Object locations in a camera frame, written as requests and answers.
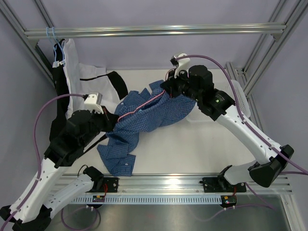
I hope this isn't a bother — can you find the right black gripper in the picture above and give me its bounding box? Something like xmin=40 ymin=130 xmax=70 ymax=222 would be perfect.
xmin=162 ymin=67 xmax=202 ymax=103

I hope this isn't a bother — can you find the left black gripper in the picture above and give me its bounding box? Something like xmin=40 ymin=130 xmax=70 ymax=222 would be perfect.
xmin=79 ymin=105 xmax=119 ymax=148

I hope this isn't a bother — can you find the blue plaid shirt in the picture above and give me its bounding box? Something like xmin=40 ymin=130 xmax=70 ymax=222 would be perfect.
xmin=97 ymin=80 xmax=195 ymax=177

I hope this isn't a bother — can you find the pink wire hanger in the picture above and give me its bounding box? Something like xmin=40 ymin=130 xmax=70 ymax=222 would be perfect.
xmin=117 ymin=90 xmax=165 ymax=122

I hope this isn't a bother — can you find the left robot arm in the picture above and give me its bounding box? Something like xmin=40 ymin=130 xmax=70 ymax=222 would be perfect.
xmin=0 ymin=107 xmax=119 ymax=231

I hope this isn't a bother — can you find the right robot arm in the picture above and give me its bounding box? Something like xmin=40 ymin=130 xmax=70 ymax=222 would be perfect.
xmin=160 ymin=65 xmax=294 ymax=192

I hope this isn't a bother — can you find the white and black shirt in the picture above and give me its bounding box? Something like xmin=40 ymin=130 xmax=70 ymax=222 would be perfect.
xmin=49 ymin=38 xmax=128 ymax=154

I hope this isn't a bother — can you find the white plastic basket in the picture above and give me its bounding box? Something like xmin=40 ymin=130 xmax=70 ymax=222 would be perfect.
xmin=187 ymin=79 xmax=251 ymax=124

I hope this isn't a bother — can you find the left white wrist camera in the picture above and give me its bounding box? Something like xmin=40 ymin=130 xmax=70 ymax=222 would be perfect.
xmin=84 ymin=92 xmax=104 ymax=114

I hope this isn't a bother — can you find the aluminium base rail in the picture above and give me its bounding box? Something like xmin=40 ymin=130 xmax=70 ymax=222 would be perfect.
xmin=55 ymin=174 xmax=293 ymax=194

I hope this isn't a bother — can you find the blue wire hanger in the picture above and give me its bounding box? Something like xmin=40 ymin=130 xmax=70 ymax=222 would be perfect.
xmin=46 ymin=27 xmax=65 ymax=68

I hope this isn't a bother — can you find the white slotted cable duct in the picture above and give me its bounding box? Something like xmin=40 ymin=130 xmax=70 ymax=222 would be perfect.
xmin=70 ymin=194 xmax=222 ymax=205

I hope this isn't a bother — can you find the aluminium hanging rail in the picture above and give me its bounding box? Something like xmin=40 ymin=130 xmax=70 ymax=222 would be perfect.
xmin=24 ymin=22 xmax=286 ymax=40

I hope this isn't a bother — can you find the right aluminium frame post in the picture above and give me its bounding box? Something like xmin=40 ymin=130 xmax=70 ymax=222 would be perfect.
xmin=225 ymin=0 xmax=308 ymax=130

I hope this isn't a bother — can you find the aluminium frame post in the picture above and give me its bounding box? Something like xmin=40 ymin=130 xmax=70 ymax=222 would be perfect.
xmin=225 ymin=0 xmax=308 ymax=130
xmin=0 ymin=0 xmax=54 ymax=88

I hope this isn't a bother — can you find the left aluminium frame post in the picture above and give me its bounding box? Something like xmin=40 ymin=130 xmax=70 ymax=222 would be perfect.
xmin=0 ymin=0 xmax=54 ymax=88

